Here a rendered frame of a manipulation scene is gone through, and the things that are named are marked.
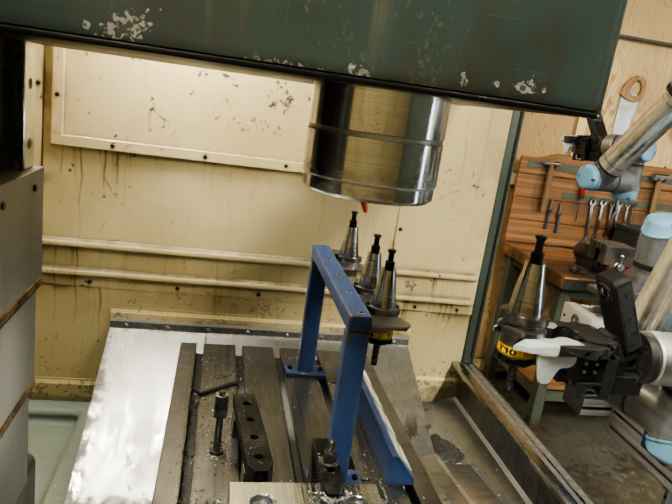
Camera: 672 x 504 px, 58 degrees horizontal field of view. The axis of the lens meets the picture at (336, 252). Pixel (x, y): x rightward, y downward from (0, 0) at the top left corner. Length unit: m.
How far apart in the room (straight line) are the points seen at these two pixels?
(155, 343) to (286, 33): 1.35
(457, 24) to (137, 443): 1.28
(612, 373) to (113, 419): 1.19
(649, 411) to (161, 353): 1.25
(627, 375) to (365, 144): 0.50
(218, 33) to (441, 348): 1.56
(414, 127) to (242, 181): 1.12
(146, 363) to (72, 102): 0.71
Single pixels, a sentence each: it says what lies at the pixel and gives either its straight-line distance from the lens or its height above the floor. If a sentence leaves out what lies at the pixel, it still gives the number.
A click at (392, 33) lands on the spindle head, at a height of 1.63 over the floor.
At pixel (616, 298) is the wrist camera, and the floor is 1.37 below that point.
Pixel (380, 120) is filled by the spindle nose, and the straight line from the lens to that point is 0.65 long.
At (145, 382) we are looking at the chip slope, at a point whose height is 0.77.
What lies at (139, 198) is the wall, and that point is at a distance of 1.76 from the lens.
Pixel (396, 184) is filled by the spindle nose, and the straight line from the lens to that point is 0.66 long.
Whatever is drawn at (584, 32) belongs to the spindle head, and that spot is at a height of 1.66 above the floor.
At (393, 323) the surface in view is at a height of 1.22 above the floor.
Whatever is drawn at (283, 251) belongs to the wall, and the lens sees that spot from 1.79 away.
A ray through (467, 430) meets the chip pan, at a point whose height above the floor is 0.67.
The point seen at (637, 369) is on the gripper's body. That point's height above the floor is 1.27.
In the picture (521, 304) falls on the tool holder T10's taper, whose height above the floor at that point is 1.35.
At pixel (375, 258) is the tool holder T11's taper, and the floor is 1.28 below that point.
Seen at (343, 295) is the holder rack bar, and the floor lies 1.23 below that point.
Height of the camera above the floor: 1.57
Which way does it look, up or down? 14 degrees down
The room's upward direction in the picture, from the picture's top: 8 degrees clockwise
